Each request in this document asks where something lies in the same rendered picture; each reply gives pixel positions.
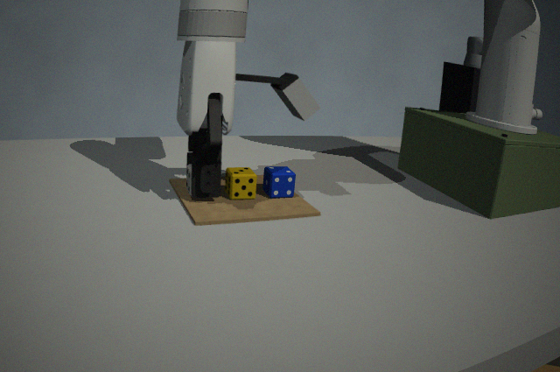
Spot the tan flat mat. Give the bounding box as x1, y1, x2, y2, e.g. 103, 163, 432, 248
169, 175, 321, 226

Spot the blue die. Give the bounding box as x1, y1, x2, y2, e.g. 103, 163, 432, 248
262, 166, 296, 198

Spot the yellow die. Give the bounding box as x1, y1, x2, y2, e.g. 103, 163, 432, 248
225, 167, 257, 200

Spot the white die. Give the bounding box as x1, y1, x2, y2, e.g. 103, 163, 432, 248
186, 165, 192, 196

